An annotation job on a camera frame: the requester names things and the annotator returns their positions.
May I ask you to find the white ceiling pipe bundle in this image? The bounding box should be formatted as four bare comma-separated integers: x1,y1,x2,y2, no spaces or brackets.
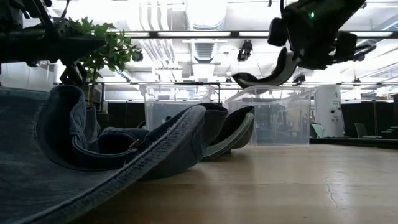
138,0,184,74

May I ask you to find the pale green chair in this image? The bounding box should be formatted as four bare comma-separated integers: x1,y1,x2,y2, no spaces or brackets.
310,122,325,139

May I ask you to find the large blue denim cap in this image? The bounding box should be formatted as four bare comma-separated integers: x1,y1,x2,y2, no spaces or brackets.
0,85,206,224

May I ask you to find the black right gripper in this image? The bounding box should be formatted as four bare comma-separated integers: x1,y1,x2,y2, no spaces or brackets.
267,14,359,71

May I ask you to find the dark shelving unit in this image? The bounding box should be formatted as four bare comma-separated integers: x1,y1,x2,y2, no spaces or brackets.
81,83,106,113

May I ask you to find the black partition panel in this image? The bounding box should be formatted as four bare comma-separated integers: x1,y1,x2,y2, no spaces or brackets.
107,101,147,130
340,101,398,138

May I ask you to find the round silver ceiling duct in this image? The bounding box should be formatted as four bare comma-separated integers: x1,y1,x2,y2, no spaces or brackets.
185,0,228,31

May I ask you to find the dark office chair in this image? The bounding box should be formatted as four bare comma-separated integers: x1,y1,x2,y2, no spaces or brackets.
353,122,383,139

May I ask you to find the green leafy plant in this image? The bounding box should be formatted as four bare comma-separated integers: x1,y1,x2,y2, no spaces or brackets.
67,17,139,106

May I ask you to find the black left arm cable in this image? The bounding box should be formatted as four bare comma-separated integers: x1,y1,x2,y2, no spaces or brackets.
60,0,71,19

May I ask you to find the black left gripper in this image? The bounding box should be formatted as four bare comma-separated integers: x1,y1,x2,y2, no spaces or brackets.
0,17,107,87

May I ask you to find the clear plastic bin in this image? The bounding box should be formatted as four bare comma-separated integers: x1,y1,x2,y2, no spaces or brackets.
224,85,315,146
139,82,217,131

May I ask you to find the dark low bench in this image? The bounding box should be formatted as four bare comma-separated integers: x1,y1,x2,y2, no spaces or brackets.
309,136,398,150

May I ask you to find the navy cap grey brim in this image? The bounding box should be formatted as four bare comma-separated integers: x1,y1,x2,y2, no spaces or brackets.
198,102,256,162

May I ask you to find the black plant pot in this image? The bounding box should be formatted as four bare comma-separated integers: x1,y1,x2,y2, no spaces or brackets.
95,112,110,133

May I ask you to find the white round column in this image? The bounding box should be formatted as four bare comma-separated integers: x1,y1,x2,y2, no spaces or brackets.
313,85,345,138

